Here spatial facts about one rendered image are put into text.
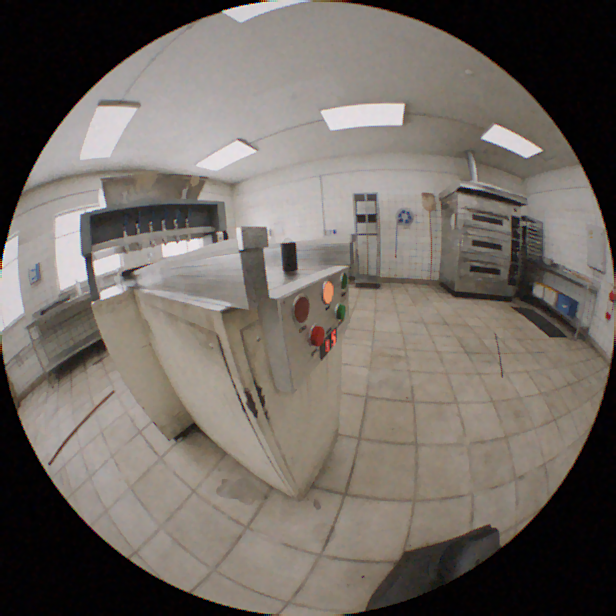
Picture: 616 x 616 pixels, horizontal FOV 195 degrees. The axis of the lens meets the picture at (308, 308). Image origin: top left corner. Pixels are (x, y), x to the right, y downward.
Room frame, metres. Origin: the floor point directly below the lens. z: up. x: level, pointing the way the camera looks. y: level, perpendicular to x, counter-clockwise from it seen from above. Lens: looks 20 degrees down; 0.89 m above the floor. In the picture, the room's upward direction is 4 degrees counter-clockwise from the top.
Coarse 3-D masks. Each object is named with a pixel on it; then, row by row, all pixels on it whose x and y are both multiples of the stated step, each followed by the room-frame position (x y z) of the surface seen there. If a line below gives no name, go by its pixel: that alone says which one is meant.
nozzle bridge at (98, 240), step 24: (96, 216) 0.42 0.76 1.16; (120, 216) 0.54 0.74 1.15; (144, 216) 0.64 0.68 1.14; (168, 216) 0.75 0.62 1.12; (192, 216) 0.86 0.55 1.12; (216, 216) 0.92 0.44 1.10; (96, 240) 0.44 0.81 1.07; (120, 240) 0.51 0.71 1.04; (144, 240) 0.61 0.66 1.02; (168, 240) 0.82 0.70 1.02; (216, 240) 1.00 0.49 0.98; (96, 288) 0.42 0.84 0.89
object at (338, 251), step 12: (312, 240) 0.43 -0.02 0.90; (324, 240) 0.42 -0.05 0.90; (336, 240) 0.40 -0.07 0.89; (348, 240) 0.39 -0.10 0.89; (264, 252) 0.51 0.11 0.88; (276, 252) 0.49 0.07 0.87; (300, 252) 0.45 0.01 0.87; (312, 252) 0.43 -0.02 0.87; (324, 252) 0.42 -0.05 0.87; (336, 252) 0.40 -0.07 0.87; (348, 252) 0.39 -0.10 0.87; (276, 264) 0.49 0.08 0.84; (300, 264) 0.45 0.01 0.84; (336, 264) 0.40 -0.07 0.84; (348, 264) 0.39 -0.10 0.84
